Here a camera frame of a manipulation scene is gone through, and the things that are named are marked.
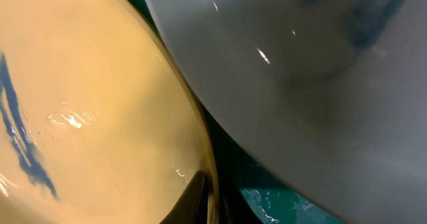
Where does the teal plastic tray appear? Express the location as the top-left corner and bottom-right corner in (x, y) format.
(129, 0), (338, 223)

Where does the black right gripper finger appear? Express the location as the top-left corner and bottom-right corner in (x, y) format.
(160, 170), (210, 224)

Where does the light blue plate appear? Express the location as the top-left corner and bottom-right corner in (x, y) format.
(146, 0), (426, 223)

